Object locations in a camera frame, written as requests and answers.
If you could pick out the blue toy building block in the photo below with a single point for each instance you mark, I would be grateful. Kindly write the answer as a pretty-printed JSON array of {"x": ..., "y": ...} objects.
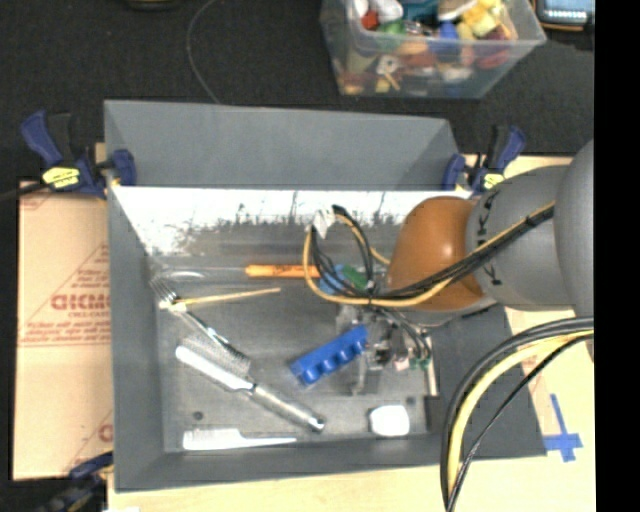
[{"x": 327, "y": 357}]

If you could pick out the white rounded block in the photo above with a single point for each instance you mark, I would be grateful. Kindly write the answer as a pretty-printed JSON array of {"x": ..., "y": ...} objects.
[{"x": 390, "y": 420}]

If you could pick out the brown cardboard board red print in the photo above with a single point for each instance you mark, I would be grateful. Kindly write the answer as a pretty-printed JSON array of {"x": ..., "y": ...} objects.
[{"x": 60, "y": 350}]

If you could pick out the small blue plastic piece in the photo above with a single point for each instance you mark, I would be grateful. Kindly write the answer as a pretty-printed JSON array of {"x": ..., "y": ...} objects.
[{"x": 331, "y": 282}]

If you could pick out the silver round hairbrush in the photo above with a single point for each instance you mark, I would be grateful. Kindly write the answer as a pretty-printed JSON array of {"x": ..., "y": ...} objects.
[{"x": 220, "y": 360}]

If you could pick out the metal fork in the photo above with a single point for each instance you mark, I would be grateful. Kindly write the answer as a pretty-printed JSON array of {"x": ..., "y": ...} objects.
[{"x": 165, "y": 292}]

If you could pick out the thin wooden stick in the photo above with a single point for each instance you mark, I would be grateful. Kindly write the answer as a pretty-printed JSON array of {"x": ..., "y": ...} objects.
[{"x": 235, "y": 295}]

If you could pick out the small green plastic piece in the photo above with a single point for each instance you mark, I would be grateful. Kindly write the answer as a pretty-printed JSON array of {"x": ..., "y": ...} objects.
[{"x": 354, "y": 278}]

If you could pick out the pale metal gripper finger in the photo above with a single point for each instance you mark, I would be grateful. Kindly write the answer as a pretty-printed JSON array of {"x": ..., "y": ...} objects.
[
  {"x": 344, "y": 319},
  {"x": 359, "y": 379}
]

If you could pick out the grey metal bin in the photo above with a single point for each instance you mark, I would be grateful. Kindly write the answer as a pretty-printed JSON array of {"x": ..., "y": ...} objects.
[{"x": 280, "y": 150}]

